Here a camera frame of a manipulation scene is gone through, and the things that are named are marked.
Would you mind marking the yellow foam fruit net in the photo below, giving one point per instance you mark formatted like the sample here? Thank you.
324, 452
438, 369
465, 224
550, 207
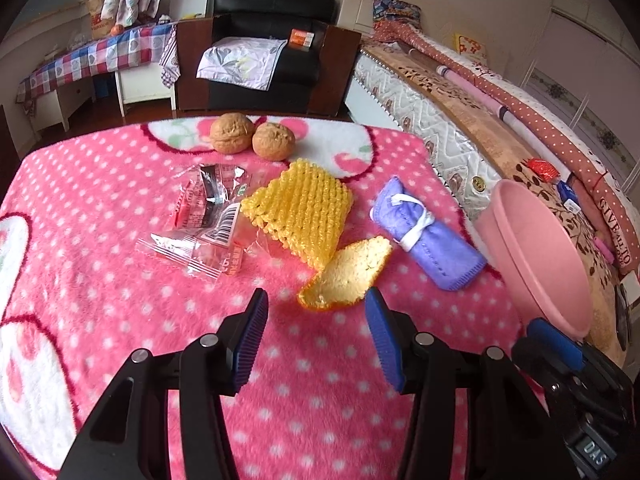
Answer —
300, 205

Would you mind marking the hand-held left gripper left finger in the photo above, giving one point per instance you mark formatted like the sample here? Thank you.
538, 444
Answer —
252, 345

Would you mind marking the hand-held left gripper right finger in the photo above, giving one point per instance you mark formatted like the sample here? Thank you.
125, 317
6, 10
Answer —
382, 340

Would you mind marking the cream bed headboard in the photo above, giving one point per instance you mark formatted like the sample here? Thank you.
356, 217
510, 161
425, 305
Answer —
435, 0

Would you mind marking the white wardrobe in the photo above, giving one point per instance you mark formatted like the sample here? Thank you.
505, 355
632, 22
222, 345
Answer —
585, 60

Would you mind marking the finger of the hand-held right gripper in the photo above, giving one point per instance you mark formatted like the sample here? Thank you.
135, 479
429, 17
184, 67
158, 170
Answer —
555, 342

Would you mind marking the bed with patterned bedding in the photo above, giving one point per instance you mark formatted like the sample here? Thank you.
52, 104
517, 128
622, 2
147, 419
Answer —
465, 115

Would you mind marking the clear plastic wrapper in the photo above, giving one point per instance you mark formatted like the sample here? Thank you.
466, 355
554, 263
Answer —
200, 225

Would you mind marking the walnut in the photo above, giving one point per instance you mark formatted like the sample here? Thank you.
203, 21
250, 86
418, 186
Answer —
273, 141
230, 132

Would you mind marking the orange fruit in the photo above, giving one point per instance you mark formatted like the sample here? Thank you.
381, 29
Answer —
117, 30

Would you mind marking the small orange box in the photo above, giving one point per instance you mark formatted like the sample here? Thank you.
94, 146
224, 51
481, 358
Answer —
302, 39

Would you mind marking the purple rolled cloth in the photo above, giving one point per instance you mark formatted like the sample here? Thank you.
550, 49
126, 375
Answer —
440, 250

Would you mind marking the blue small packet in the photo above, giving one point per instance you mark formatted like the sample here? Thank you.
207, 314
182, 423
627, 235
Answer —
570, 194

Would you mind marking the checkered cloth side table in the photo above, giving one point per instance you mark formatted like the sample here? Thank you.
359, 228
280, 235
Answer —
100, 55

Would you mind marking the yellow floral pillow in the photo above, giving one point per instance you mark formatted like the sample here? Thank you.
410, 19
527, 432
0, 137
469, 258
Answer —
470, 46

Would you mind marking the colourful patterned pillow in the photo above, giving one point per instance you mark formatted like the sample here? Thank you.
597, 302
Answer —
395, 9

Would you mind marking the yellow sponge cake slice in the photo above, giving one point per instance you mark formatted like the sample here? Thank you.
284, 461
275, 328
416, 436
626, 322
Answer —
350, 270

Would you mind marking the white floral cloth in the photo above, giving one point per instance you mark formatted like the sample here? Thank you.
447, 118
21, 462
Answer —
240, 62

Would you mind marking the red snack packet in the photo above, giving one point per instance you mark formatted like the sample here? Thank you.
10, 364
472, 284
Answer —
542, 170

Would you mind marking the beige paper bag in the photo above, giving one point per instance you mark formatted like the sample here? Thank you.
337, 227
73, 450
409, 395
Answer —
97, 15

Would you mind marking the white drawer cabinet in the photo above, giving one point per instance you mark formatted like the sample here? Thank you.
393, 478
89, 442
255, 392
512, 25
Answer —
62, 102

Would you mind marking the white table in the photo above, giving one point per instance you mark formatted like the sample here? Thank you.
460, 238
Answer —
142, 85

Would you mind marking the pink plastic bucket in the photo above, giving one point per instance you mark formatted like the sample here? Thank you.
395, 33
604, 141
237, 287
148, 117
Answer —
540, 260

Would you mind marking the pink polka dot blanket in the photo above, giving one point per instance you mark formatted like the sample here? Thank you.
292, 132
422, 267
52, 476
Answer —
125, 310

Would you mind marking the white quilted mattress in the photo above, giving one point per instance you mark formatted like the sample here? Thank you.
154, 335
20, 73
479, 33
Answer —
415, 110

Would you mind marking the red polka dot quilt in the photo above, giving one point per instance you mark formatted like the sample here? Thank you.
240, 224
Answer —
550, 125

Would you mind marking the black leather armchair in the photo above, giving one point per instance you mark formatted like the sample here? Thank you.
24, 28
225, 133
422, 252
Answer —
272, 2

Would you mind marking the pink rolled bed sheet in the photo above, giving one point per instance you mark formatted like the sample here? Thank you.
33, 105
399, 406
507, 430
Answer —
475, 87

